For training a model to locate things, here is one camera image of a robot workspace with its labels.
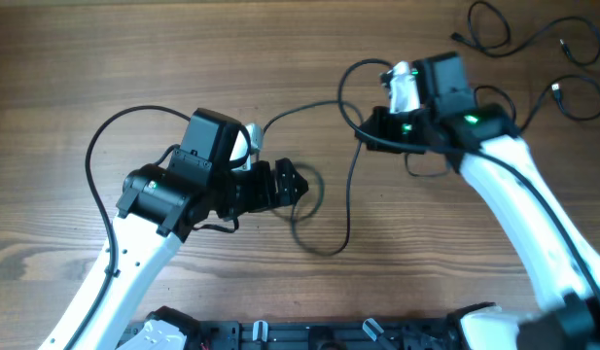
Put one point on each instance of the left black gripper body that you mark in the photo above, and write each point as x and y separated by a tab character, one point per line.
243	192

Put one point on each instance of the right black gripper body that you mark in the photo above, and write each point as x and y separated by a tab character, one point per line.
377	129

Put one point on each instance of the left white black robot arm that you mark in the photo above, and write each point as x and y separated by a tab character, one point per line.
160	205

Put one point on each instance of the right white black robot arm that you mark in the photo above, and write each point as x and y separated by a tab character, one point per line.
432	108

